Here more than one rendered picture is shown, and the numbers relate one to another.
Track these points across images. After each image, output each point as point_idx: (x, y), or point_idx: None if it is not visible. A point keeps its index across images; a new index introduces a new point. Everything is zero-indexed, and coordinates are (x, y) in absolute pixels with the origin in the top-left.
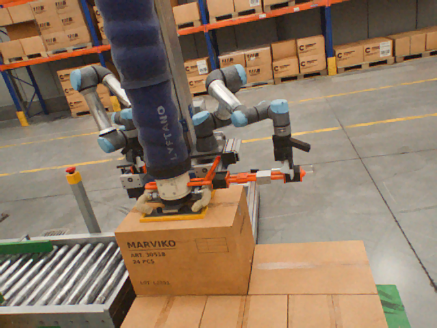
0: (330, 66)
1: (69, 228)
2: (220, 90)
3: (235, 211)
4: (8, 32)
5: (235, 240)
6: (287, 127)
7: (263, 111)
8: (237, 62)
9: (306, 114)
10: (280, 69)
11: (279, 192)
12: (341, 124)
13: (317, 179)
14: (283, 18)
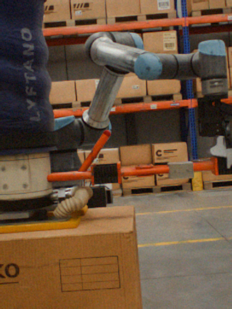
0: (195, 179)
1: None
2: (112, 44)
3: (132, 221)
4: None
5: (135, 262)
6: (225, 81)
7: (185, 61)
8: None
9: (172, 225)
10: (131, 178)
11: (148, 308)
12: (223, 235)
13: (204, 292)
14: (135, 119)
